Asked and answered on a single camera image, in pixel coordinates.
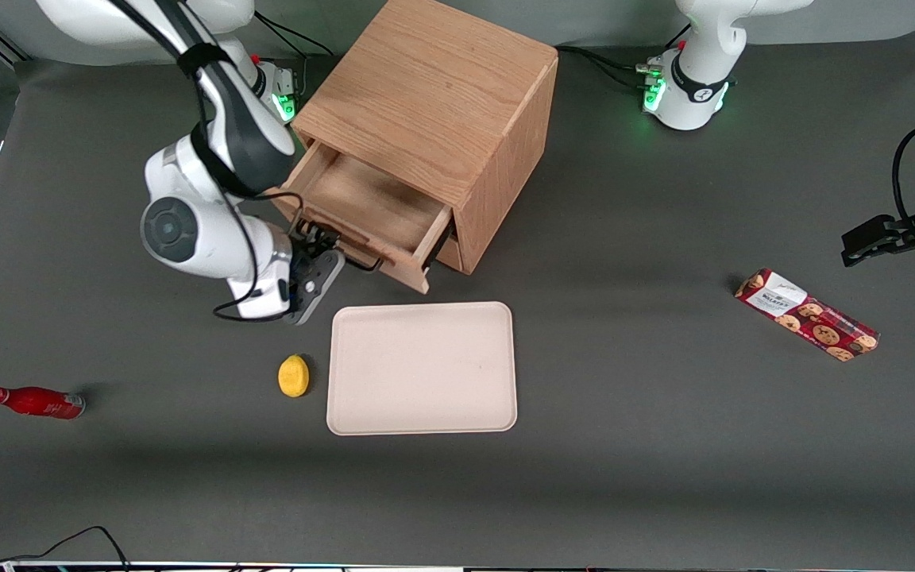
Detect black right base cables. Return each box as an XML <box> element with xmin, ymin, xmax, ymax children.
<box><xmin>253</xmin><ymin>12</ymin><xmax>337</xmax><ymax>104</ymax></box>

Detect thin black floor cable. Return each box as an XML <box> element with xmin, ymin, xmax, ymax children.
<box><xmin>0</xmin><ymin>525</ymin><xmax>131</xmax><ymax>570</ymax></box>

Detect black base cables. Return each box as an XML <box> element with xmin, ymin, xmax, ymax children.
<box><xmin>253</xmin><ymin>12</ymin><xmax>337</xmax><ymax>104</ymax></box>
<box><xmin>557</xmin><ymin>24</ymin><xmax>693</xmax><ymax>93</ymax></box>

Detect yellow lemon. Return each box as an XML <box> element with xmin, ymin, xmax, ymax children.
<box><xmin>278</xmin><ymin>354</ymin><xmax>311</xmax><ymax>398</ymax></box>

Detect red cookie box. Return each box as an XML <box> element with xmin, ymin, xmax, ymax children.
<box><xmin>734</xmin><ymin>268</ymin><xmax>880</xmax><ymax>363</ymax></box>

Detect black metal drawer handle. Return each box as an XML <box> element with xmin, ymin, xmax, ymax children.
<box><xmin>330</xmin><ymin>234</ymin><xmax>386</xmax><ymax>273</ymax></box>

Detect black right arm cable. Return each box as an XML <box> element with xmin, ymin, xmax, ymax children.
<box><xmin>112</xmin><ymin>0</ymin><xmax>306</xmax><ymax>323</ymax></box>

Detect red bottle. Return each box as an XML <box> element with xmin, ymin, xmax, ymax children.
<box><xmin>0</xmin><ymin>386</ymin><xmax>87</xmax><ymax>420</ymax></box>

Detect oak wooden drawer cabinet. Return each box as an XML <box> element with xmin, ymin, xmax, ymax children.
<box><xmin>291</xmin><ymin>0</ymin><xmax>560</xmax><ymax>276</ymax></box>

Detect black left base cables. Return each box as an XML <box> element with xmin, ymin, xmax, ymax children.
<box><xmin>557</xmin><ymin>24</ymin><xmax>693</xmax><ymax>93</ymax></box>

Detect beige plastic tray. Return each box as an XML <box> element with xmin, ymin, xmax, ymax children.
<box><xmin>326</xmin><ymin>301</ymin><xmax>519</xmax><ymax>437</ymax></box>

